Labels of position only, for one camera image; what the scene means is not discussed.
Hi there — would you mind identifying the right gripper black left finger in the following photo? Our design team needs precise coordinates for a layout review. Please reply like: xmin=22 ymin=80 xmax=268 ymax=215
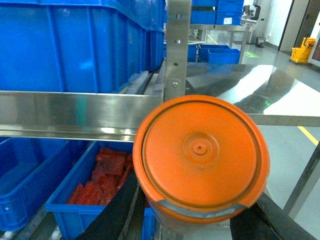
xmin=77 ymin=172 xmax=146 ymax=240

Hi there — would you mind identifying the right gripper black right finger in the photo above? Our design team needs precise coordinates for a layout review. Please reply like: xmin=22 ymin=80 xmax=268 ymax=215
xmin=230 ymin=193 xmax=315 ymax=240

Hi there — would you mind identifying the orange cylinder cap 4680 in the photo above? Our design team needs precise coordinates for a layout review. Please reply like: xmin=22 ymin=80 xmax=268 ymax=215
xmin=133 ymin=95 xmax=270 ymax=225

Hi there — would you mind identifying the blue bin with red parts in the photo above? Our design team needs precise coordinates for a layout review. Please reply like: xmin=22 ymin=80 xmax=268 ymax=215
xmin=44 ymin=139 xmax=156 ymax=240

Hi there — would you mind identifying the stainless steel shelf rack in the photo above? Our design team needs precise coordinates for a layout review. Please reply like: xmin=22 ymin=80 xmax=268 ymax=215
xmin=0 ymin=0 xmax=193 ymax=240

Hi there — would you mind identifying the blue plastic bin middle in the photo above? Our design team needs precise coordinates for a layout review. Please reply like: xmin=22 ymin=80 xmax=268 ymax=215
xmin=0 ymin=138 xmax=71 ymax=231

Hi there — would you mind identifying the stainless steel side table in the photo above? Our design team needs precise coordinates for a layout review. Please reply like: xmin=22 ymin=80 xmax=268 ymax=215
xmin=186 ymin=62 xmax=320 ymax=236

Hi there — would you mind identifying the yellow mop bucket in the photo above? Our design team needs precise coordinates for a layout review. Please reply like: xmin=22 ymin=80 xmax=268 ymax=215
xmin=290 ymin=37 xmax=316 ymax=64

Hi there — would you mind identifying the large blue upper crate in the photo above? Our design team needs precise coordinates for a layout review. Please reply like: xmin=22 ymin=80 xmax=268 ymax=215
xmin=0 ymin=0 xmax=165 ymax=94

